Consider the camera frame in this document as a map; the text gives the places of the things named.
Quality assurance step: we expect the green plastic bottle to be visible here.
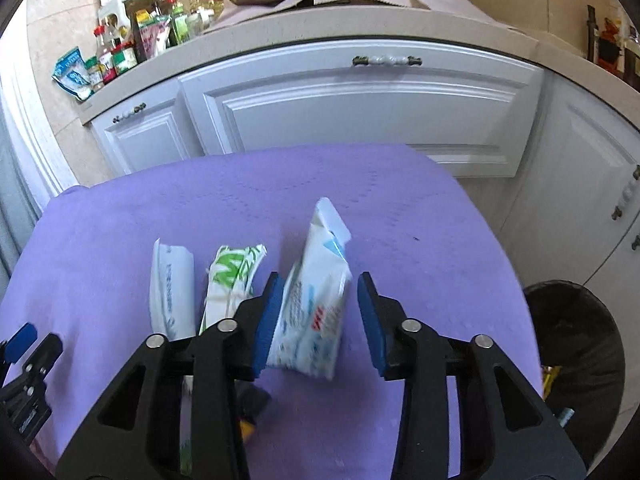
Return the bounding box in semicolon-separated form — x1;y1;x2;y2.
170;2;190;43

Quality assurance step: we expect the purple table mat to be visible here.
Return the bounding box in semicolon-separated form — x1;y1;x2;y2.
0;142;546;480

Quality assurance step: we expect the tall dark bottle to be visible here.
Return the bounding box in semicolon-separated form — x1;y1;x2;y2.
586;5;598;61

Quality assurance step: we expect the green and white wrapper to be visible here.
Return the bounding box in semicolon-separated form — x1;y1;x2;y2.
198;244;267;333

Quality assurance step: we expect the pink packet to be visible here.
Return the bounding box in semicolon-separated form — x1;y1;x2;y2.
137;20;171;58

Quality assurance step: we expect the blue and white packet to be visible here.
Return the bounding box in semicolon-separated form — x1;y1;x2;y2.
51;46;95;101

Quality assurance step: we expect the small cabinet handle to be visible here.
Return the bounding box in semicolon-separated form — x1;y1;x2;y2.
112;103;147;123

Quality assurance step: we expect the white spice rack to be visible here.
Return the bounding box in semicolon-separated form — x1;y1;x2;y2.
97;0;178;23

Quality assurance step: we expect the red-lidded jar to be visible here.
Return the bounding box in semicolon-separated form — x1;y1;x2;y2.
111;42;138;73

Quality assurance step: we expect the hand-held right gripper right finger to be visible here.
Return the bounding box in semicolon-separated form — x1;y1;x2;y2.
356;271;587;480

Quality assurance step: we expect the wide drawer handle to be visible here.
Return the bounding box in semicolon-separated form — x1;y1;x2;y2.
352;55;422;67

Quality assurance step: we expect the wide white drawer front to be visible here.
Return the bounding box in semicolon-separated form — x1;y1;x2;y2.
177;42;545;178

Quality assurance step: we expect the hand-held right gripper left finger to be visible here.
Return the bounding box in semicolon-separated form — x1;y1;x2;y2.
59;271;287;480

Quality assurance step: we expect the small white cabinet door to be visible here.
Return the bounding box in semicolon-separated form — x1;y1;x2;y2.
90;77;203;176

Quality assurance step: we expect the white and blue pouch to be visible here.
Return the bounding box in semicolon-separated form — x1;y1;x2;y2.
266;197;352;381

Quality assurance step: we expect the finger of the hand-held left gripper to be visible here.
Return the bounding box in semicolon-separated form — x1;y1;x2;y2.
4;324;39;363
20;333;64;386

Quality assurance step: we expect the white sachet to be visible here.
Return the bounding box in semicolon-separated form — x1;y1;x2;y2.
150;238;197;341

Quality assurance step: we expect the clear bottle with red cap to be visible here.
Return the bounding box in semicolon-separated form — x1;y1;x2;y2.
94;25;113;83

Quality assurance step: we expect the black bin with black bag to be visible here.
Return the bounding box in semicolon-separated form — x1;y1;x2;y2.
522;280;626;466

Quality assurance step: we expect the pale pink stove cloth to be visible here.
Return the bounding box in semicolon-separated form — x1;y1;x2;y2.
215;0;521;28

